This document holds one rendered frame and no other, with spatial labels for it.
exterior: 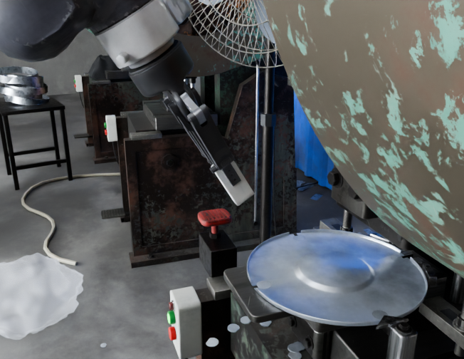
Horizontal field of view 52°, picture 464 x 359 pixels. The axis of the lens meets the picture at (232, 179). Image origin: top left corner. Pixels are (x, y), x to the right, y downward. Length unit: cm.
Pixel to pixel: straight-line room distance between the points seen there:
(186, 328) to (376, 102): 83
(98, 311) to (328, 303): 150
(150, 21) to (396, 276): 55
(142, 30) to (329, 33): 32
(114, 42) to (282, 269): 46
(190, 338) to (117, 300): 116
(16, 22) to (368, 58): 39
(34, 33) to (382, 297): 59
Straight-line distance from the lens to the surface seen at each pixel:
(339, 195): 79
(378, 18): 23
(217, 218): 104
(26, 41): 55
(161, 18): 56
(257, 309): 72
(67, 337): 203
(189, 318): 102
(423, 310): 84
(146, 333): 197
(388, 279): 82
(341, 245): 91
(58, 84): 727
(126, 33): 55
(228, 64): 203
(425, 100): 22
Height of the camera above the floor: 120
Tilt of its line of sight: 20 degrees down
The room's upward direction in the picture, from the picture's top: straight up
